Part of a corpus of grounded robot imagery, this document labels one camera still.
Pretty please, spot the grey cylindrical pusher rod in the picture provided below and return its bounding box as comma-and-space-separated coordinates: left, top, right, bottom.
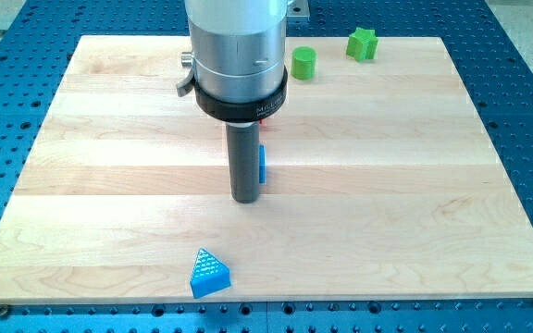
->
226, 122, 259, 204

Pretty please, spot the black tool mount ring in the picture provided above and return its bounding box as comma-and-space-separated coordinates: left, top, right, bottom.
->
193, 67, 288, 123

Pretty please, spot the blue cube block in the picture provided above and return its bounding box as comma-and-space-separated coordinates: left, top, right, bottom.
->
259, 144, 267, 184

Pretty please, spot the blue triangle block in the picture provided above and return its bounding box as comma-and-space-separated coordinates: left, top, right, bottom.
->
190, 248, 231, 299

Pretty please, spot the green cylinder block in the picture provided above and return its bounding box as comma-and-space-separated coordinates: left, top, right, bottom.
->
291, 46, 316, 80

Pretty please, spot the green star block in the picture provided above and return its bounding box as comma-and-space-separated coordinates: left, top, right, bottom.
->
345, 27, 378, 62

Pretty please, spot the wooden board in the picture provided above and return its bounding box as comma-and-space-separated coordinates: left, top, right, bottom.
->
0, 35, 533, 304

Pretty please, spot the silver bracket on table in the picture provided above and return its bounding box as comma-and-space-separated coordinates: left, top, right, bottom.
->
287, 0, 310, 22

